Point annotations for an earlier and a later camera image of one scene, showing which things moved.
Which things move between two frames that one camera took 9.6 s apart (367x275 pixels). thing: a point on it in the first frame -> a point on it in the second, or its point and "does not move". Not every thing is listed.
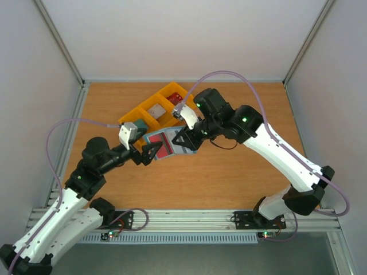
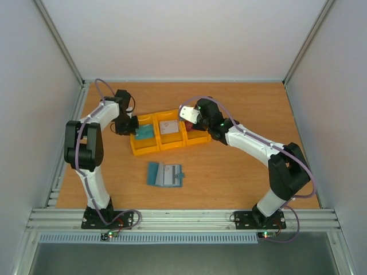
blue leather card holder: [169, 147] -> [156, 175]
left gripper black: [145, 157] -> [129, 132]
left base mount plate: [123, 220] does not move
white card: [156, 110] -> [169, 126]
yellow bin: [166, 119] -> [170, 130]
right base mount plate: [254, 220] does not move
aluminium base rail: [223, 220] does not move
